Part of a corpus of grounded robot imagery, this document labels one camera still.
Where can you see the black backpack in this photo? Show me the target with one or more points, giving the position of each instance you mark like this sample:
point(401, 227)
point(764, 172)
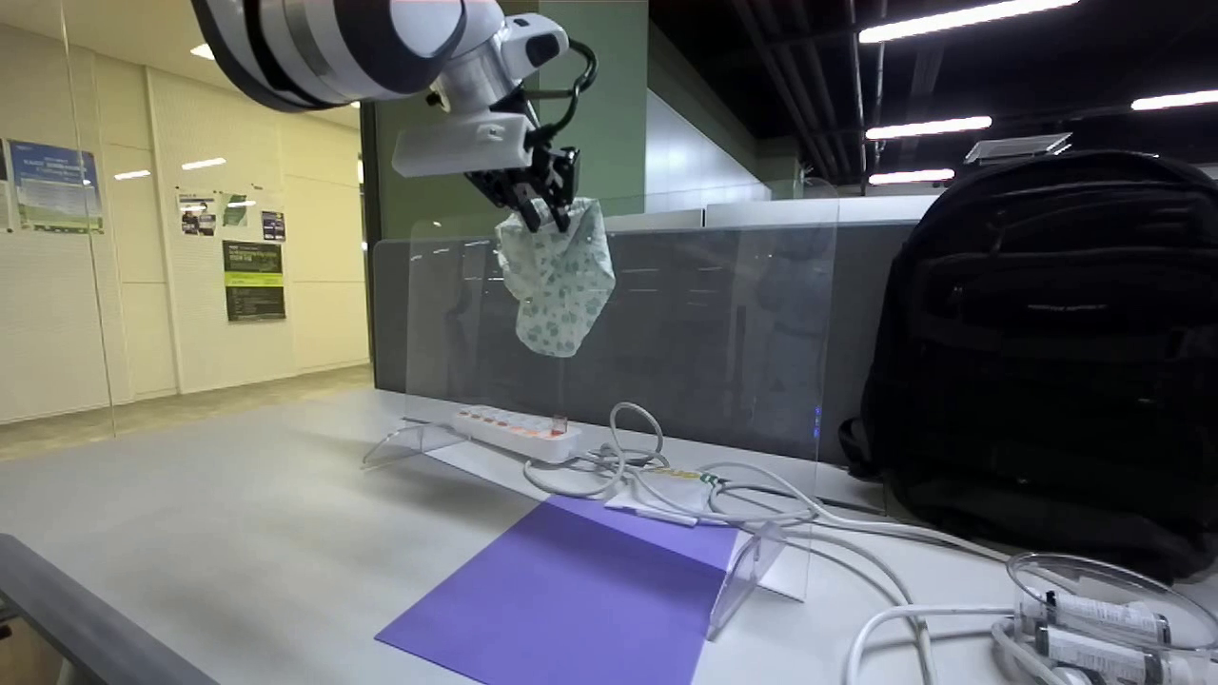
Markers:
point(1046, 369)

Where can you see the transparent acrylic screen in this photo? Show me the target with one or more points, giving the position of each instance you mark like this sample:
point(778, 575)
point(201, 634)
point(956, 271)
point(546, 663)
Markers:
point(662, 369)

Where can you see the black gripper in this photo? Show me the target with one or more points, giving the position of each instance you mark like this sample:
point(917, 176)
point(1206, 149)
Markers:
point(551, 181)

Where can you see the white power strip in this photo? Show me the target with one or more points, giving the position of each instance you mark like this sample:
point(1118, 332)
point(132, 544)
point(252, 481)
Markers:
point(507, 433)

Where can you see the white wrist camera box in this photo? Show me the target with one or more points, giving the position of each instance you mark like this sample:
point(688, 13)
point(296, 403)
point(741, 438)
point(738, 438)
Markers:
point(457, 145)

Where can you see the white power adapter plug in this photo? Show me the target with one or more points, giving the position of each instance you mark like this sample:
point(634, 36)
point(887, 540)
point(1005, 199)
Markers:
point(1088, 643)

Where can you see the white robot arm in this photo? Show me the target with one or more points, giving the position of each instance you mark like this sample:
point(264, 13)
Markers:
point(500, 82)

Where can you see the wall poster blue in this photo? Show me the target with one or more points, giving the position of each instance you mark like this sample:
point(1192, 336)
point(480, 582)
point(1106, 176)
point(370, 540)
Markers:
point(55, 188)

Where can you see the white green patterned cloth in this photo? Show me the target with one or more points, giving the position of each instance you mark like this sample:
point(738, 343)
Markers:
point(559, 276)

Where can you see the purple paper sheet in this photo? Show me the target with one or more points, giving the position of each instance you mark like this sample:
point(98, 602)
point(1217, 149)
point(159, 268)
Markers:
point(571, 596)

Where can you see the dark wall sign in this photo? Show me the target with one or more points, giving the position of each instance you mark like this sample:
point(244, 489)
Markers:
point(252, 282)

